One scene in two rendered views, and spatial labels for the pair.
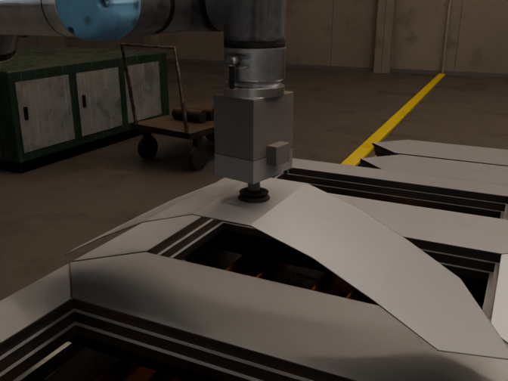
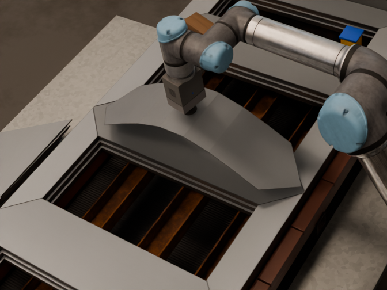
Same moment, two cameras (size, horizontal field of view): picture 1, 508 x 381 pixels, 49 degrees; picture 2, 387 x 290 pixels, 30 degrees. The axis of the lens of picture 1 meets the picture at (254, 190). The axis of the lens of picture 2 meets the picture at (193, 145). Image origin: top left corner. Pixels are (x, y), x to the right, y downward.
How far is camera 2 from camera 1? 237 cm
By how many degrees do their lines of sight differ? 111
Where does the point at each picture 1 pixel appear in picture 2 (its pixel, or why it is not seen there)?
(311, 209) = (163, 108)
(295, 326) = (181, 138)
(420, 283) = (129, 105)
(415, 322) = (143, 88)
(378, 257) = (143, 102)
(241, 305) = (203, 152)
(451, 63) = not seen: outside the picture
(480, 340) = (117, 102)
